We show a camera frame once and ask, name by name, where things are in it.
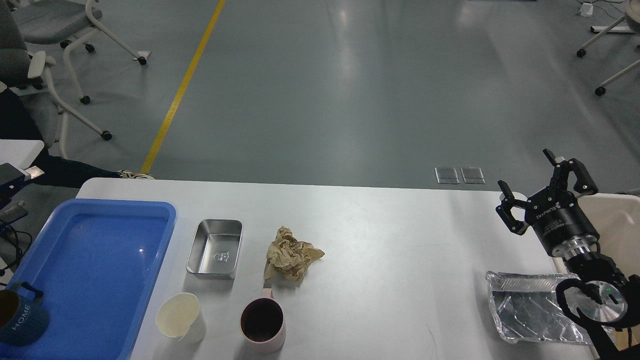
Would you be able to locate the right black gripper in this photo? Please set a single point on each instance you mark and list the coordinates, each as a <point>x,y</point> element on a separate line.
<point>562,222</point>

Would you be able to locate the pink ceramic mug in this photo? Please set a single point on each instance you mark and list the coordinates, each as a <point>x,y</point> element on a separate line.
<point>262,324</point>

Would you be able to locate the rectangular stainless steel tin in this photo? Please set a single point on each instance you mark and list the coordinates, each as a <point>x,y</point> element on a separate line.
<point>215,249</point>

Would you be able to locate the dark blue mug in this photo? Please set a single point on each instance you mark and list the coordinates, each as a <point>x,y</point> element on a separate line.
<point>23,320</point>

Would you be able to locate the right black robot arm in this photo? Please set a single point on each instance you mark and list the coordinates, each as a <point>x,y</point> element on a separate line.
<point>599,295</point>

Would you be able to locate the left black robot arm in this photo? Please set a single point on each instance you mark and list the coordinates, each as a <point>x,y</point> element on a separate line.
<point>12,181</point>

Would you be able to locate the beige plastic bin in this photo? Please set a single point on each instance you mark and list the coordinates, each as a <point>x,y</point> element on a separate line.
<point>616,217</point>

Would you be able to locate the right metal floor plate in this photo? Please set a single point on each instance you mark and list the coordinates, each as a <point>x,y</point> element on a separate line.
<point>473,175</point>

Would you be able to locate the metal floor plate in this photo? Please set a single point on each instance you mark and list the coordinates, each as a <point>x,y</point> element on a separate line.
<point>446,175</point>
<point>473,175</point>

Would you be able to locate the left metal floor plate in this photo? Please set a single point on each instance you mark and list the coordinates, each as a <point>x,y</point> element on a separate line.
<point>446,175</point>

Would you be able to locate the aluminium foil tray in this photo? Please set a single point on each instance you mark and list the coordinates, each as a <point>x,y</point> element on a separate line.
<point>525,309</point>

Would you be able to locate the crumpled brown paper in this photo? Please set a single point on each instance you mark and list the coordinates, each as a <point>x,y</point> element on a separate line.
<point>289,257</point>

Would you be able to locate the cream paper cup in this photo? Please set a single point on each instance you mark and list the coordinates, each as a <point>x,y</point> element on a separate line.
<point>180,318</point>

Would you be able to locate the blue plastic tray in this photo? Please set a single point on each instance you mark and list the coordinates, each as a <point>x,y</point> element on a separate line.
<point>96,262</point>

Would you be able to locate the white side table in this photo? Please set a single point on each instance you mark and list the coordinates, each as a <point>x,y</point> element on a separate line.
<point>19,153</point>

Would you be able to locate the grey office chair far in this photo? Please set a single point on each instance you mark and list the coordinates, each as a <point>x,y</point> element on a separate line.
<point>70,24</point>

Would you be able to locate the grey office chair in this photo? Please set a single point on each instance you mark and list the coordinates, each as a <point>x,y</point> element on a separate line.
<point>31,73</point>
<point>70,24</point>

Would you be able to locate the grey office chair near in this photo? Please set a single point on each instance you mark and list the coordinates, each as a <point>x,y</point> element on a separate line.
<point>31,73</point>

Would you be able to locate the seated person dark clothes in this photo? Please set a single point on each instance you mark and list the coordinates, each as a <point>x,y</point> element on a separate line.
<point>16,124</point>

